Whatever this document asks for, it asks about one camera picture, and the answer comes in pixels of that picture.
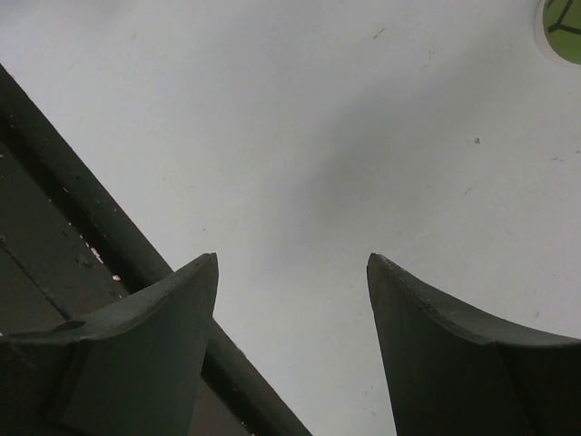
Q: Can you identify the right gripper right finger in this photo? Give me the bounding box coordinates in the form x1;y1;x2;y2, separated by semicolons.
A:
367;253;580;435

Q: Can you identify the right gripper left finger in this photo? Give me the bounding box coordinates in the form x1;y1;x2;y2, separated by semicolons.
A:
1;253;219;435

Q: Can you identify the green paper cup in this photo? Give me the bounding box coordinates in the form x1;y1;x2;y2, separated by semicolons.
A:
534;0;580;67

